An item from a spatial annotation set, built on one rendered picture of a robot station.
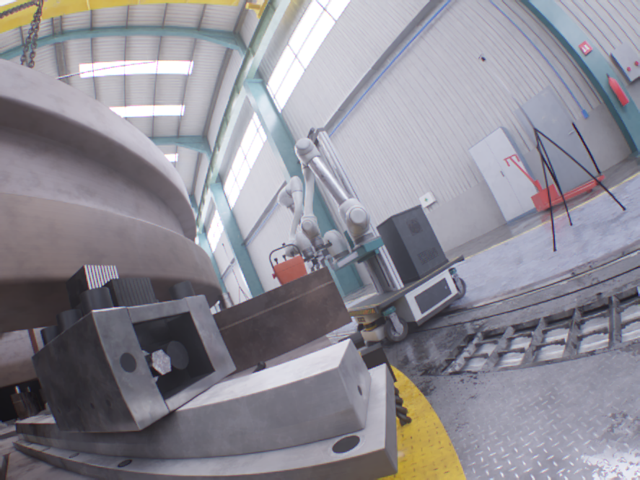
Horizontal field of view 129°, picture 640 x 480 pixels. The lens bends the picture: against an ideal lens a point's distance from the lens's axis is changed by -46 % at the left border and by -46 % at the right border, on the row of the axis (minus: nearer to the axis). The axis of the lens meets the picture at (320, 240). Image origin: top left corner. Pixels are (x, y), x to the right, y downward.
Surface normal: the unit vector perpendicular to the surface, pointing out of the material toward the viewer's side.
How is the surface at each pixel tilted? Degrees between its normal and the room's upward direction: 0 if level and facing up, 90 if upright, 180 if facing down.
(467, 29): 90
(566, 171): 90
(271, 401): 72
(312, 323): 90
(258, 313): 90
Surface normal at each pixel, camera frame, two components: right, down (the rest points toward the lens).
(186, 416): -0.33, -0.36
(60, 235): 0.87, -0.44
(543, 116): -0.78, 0.26
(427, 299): 0.27, -0.29
